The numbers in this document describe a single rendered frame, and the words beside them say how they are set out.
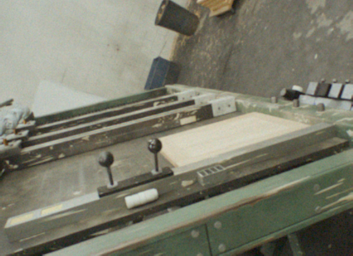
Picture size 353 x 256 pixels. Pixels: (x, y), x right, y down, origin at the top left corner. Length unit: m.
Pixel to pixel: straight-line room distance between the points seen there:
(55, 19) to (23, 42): 0.71
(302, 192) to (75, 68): 5.79
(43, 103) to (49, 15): 2.02
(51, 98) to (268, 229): 4.42
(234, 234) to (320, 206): 0.21
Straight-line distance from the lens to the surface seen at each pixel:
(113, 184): 0.82
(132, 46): 6.39
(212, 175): 0.82
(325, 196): 0.75
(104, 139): 1.41
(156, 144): 0.74
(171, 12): 5.46
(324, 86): 1.37
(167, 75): 5.45
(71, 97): 4.88
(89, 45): 6.29
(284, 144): 0.96
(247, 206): 0.64
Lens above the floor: 1.67
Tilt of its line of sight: 21 degrees down
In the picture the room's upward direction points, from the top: 72 degrees counter-clockwise
